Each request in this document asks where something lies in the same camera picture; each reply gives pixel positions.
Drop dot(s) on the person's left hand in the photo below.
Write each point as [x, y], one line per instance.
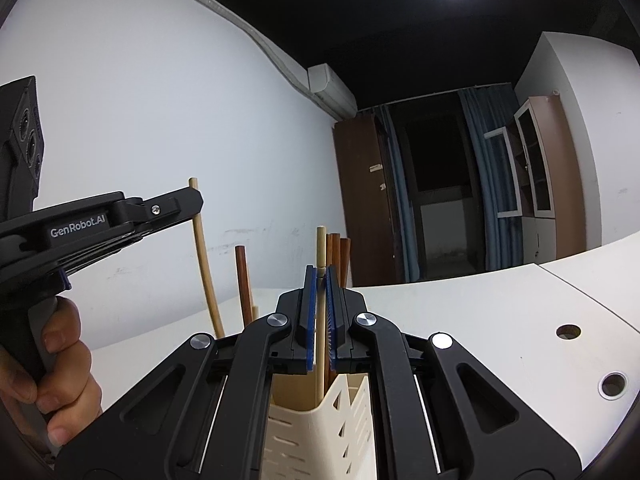
[65, 360]

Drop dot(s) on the glass door cabinet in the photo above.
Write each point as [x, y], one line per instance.
[542, 170]

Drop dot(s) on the light wooden chopstick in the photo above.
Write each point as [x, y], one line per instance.
[321, 245]
[206, 270]

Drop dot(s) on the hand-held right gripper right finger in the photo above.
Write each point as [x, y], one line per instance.
[331, 325]

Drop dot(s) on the brown wooden door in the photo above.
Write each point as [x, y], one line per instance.
[362, 200]

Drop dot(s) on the blue curtain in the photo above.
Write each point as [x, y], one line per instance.
[487, 170]
[400, 200]

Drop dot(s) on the grey wall conduit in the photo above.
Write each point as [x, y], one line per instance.
[240, 25]

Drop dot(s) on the dark brown chopstick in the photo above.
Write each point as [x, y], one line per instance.
[243, 285]
[333, 250]
[345, 260]

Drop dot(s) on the cream utensil holder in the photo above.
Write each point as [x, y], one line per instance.
[300, 435]

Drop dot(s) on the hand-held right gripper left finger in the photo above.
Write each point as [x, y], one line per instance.
[311, 325]

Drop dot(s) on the dark window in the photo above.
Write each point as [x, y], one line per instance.
[440, 170]

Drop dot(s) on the white air conditioner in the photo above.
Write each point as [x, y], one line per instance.
[330, 90]

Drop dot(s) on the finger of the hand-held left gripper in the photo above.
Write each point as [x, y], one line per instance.
[170, 207]

